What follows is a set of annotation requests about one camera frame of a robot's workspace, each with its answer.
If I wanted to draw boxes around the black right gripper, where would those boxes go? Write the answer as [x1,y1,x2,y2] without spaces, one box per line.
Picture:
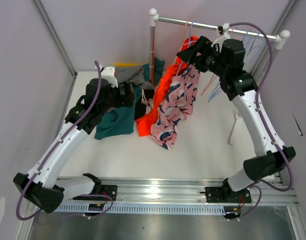
[177,35,229,78]

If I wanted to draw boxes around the blue hanger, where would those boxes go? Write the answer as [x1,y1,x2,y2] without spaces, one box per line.
[208,34,250,102]
[176,20,198,76]
[210,32,268,101]

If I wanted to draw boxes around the black shorts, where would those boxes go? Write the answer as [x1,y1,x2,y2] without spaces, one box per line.
[134,89,155,120]

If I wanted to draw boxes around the grey shorts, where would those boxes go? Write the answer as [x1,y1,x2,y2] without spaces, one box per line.
[116,65,155,90]

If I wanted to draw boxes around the teal shorts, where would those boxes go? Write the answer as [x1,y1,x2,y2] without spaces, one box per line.
[94,57,166,140]

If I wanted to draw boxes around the pink hanger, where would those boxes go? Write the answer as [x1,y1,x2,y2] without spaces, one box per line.
[200,74,217,96]
[152,18,196,91]

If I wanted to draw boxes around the pink patterned shorts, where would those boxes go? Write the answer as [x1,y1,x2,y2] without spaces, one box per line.
[151,65,200,151]

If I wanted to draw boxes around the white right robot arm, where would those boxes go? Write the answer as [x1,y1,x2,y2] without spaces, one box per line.
[176,36,296,202]

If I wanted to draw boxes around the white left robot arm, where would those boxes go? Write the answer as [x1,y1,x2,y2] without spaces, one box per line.
[13,78,135,213]

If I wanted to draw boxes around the orange shorts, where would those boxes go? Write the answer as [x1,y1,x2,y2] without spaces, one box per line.
[135,36,199,138]

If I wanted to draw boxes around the yellow plastic tray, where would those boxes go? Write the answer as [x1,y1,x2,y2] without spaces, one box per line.
[114,62,141,68]

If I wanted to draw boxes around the silver clothes rack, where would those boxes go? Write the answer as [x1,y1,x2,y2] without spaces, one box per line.
[144,8,291,146]

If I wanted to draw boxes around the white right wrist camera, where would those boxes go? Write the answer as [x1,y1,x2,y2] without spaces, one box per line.
[211,22,231,52]

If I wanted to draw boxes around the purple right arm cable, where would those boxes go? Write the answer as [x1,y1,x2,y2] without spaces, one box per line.
[227,22,295,221]

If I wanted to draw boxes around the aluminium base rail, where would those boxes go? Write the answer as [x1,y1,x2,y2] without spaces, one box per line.
[55,176,300,206]

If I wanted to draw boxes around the grey slotted cable duct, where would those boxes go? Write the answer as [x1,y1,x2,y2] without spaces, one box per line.
[55,203,240,216]

